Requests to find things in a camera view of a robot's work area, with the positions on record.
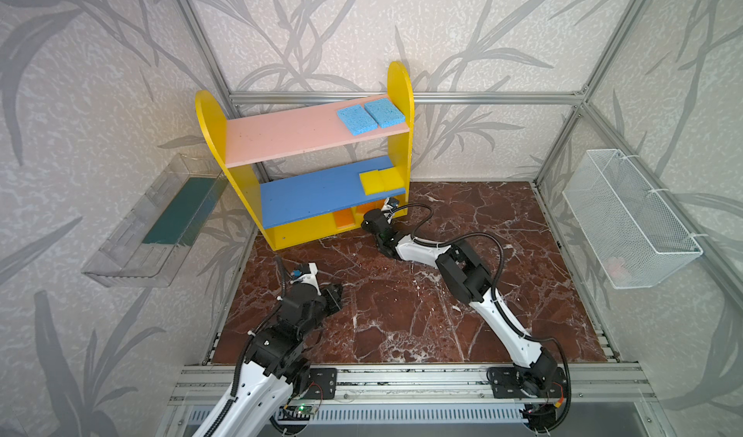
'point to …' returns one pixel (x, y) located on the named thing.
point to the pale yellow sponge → (343, 218)
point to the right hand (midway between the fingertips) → (369, 205)
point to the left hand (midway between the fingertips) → (349, 279)
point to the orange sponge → (364, 209)
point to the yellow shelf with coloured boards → (321, 170)
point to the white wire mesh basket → (635, 237)
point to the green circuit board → (296, 412)
